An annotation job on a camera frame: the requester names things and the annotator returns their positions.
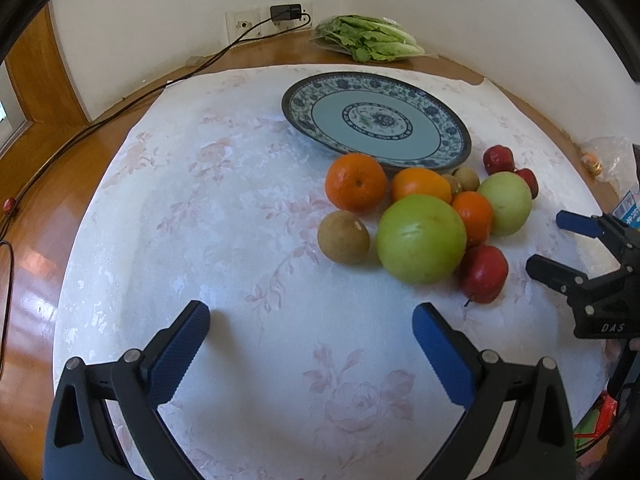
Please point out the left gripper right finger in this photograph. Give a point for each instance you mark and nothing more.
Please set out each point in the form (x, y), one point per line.
(538, 442)

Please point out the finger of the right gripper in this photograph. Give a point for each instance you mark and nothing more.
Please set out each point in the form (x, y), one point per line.
(579, 224)
(554, 275)

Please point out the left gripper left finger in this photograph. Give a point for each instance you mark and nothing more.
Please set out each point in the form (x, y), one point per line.
(81, 440)

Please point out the red apple with stem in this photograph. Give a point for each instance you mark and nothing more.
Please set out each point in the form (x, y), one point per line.
(530, 179)

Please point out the small orange mandarin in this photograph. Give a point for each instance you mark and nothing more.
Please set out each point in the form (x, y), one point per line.
(476, 214)

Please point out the small brown kiwi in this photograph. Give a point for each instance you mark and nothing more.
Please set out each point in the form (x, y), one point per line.
(468, 178)
(455, 184)

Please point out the large green apple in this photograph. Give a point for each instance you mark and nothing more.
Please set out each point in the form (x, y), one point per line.
(420, 240)

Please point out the yellow-orange orange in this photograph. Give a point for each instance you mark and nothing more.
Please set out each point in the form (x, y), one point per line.
(420, 181)

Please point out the large brown kiwi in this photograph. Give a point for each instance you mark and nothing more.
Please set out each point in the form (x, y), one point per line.
(343, 238)

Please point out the orange mandarin with stem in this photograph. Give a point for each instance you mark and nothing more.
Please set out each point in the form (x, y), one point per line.
(355, 182)

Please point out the clear plastic bag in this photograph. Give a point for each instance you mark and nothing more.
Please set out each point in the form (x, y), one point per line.
(616, 155)

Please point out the blue white patterned plate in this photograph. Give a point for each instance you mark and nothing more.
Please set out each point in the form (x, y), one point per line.
(398, 124)

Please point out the white floral tablecloth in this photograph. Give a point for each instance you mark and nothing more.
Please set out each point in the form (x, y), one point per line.
(310, 369)

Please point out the small red object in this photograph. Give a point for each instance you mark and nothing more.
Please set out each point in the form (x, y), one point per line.
(9, 205)

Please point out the bagged green lettuce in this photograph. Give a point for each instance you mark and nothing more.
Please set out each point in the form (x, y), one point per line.
(366, 39)

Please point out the black power adapter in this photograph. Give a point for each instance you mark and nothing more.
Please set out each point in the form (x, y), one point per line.
(285, 12)

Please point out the white wall socket plate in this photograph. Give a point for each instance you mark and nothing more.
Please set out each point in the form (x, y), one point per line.
(259, 21)

